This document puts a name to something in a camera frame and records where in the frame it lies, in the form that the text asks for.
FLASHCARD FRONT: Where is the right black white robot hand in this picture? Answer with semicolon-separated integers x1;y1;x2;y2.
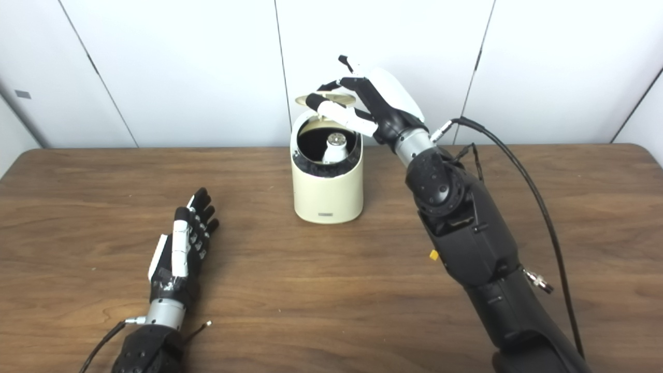
306;54;430;146

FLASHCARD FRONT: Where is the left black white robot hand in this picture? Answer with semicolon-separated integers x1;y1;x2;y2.
148;188;220;304

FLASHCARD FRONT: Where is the cream round bin lid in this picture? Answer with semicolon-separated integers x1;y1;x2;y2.
295;92;357;122

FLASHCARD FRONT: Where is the small white plastic bottle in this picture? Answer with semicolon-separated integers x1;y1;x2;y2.
322;133;349;164

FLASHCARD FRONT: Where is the cream-colored bin body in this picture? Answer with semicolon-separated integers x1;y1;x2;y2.
290;110;364;225

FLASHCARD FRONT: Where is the thin black loose wire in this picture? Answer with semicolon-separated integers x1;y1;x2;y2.
181;320;212;345

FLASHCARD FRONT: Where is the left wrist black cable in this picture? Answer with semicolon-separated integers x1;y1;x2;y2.
79;316;147;373

